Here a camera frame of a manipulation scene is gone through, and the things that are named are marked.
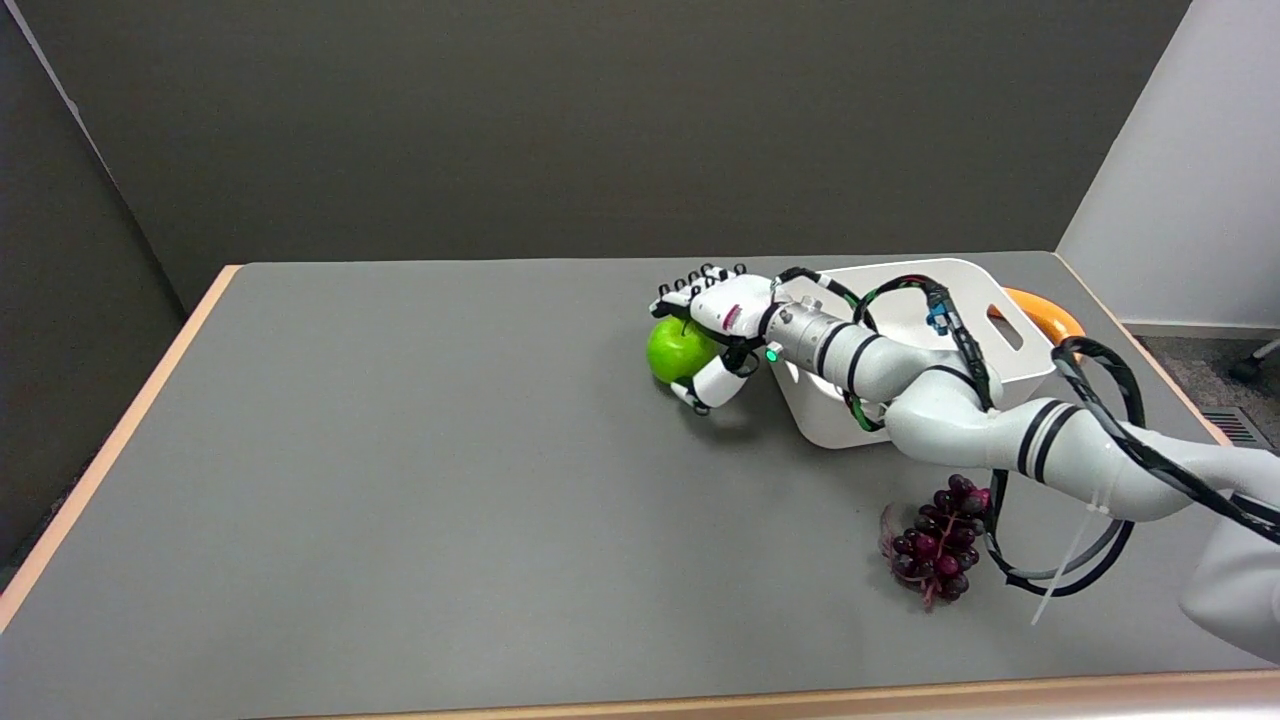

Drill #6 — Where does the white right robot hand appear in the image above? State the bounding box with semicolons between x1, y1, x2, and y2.
649;264;791;417

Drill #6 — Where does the green apple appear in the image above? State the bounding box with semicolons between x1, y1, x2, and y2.
646;316;723;385

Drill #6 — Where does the white plastic bin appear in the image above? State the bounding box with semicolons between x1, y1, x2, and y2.
767;258;1059;449

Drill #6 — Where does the purple grape bunch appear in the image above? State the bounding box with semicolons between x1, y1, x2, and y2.
880;474;993;612

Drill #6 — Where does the yellow banana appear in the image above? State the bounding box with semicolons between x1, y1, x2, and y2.
1000;287;1087;346

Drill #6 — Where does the black chair caster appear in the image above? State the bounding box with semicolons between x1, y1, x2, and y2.
1228;338;1280;384

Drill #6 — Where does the black floor vent grate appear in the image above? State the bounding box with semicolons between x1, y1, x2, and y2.
1200;408;1273;447

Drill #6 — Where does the black green braided cable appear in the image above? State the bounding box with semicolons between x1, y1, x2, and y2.
772;266;1005;433

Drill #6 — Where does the black white striped cable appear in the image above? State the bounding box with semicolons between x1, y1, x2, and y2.
982;336;1280;599

